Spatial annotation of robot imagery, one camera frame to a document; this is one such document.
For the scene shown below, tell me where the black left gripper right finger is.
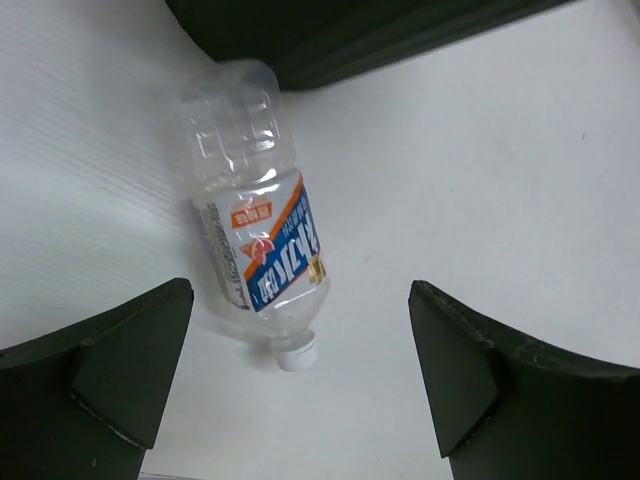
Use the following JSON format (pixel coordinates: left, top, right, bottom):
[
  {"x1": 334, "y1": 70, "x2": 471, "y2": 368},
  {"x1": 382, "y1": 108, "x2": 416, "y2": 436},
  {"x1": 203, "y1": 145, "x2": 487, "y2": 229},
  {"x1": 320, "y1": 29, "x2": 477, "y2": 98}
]
[{"x1": 408, "y1": 280, "x2": 639, "y2": 479}]

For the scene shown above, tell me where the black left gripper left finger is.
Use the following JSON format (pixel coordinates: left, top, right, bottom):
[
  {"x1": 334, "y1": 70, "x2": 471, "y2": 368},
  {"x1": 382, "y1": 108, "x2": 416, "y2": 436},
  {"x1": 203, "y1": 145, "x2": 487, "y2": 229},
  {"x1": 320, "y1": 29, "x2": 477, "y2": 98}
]
[{"x1": 1, "y1": 278, "x2": 194, "y2": 479}]

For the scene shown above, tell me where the black plastic waste bin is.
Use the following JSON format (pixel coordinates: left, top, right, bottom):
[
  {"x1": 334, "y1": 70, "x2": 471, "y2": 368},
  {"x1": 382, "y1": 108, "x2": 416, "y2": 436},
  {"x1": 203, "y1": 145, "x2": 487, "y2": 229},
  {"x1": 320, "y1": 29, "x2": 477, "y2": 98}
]
[{"x1": 167, "y1": 0, "x2": 563, "y2": 91}]

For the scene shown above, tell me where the orange blue label bottle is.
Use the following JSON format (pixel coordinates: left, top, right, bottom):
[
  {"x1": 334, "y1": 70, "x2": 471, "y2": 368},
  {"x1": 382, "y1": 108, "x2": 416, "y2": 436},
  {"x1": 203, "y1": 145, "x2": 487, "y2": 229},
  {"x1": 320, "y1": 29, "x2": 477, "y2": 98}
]
[{"x1": 178, "y1": 59, "x2": 330, "y2": 372}]

